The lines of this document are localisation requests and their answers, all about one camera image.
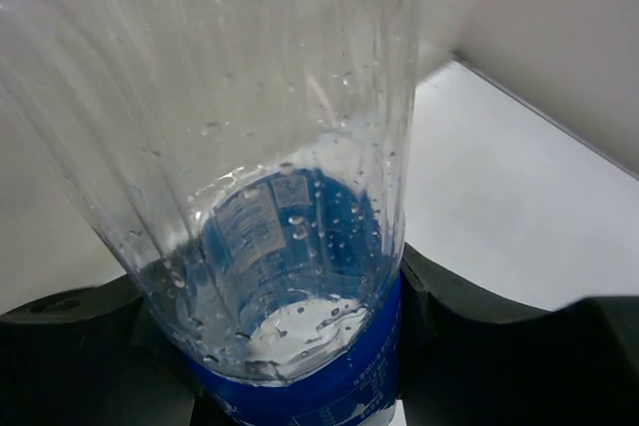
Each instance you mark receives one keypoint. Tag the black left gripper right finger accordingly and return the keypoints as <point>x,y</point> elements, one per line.
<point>471,357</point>

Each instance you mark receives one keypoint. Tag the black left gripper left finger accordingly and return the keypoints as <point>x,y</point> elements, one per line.
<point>92,356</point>

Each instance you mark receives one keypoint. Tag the blue label clear bottle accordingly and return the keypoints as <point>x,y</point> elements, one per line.
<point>244,161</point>

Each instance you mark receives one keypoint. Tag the aluminium table edge rail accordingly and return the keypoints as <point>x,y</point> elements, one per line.
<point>461,60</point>

